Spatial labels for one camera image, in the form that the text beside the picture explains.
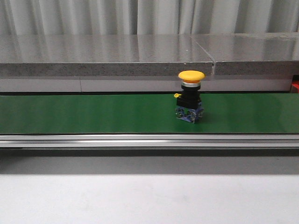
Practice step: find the yellow mushroom push button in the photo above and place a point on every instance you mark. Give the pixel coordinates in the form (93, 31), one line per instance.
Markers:
(189, 104)

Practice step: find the grey granite slab left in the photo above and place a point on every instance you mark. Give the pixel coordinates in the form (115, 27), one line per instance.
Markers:
(100, 55)

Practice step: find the grey granite slab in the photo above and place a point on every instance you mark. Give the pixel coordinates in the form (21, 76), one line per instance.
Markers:
(274, 54)
(100, 55)

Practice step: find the green conveyor belt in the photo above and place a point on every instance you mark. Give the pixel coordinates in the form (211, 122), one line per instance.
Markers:
(148, 113)

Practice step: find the grey granite slab right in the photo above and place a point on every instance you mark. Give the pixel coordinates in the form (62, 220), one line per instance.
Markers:
(274, 54)

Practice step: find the red plastic tray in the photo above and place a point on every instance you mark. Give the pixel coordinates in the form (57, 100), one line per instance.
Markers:
(295, 87)

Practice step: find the grey pleated curtain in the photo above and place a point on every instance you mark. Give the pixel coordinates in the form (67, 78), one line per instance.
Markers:
(140, 17)

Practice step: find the aluminium conveyor frame rail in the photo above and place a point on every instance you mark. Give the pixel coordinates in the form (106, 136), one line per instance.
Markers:
(200, 141)

